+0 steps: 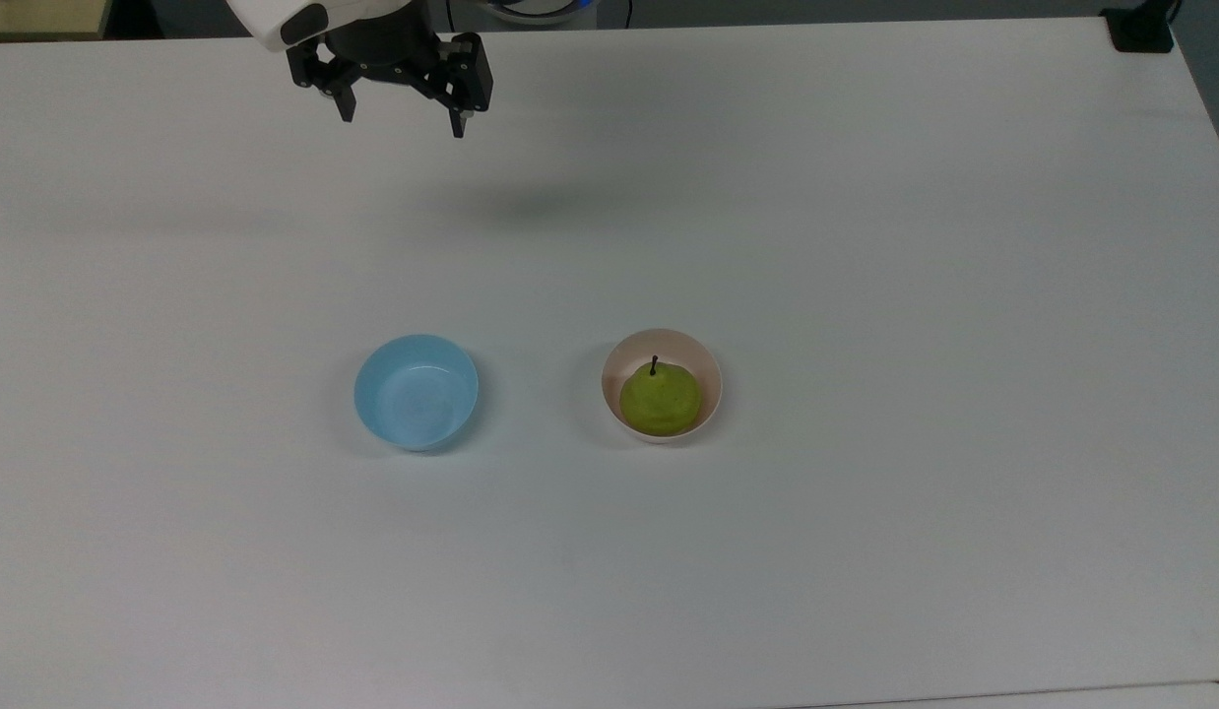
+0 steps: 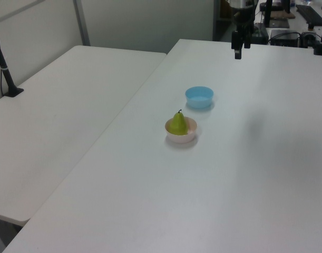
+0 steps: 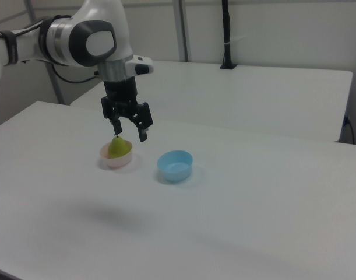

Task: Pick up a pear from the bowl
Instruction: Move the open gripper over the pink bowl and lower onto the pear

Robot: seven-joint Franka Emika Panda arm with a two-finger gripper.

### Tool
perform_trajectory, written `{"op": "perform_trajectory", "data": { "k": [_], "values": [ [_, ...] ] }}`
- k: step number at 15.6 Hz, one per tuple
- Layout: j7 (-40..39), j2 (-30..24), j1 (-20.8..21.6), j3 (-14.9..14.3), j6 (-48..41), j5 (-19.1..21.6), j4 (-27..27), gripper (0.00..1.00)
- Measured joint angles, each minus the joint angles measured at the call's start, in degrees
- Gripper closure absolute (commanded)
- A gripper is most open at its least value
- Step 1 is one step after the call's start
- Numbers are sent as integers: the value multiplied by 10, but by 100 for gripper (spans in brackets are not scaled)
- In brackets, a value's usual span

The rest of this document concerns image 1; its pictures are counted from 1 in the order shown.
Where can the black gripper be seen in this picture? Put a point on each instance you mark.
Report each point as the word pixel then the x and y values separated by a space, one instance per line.
pixel 383 49

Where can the green pear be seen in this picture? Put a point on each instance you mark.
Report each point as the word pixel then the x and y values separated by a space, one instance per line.
pixel 660 401

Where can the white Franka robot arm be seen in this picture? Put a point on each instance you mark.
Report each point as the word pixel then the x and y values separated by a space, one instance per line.
pixel 265 22

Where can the light blue plastic bowl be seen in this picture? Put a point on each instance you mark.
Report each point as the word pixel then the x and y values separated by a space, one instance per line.
pixel 415 396

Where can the pale pink plastic bowl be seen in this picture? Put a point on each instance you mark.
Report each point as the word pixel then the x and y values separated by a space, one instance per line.
pixel 695 356

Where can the beige cabinet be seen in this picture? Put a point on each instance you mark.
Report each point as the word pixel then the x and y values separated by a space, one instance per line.
pixel 38 18

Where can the black table clamp mount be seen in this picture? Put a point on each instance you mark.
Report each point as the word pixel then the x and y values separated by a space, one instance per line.
pixel 1141 32

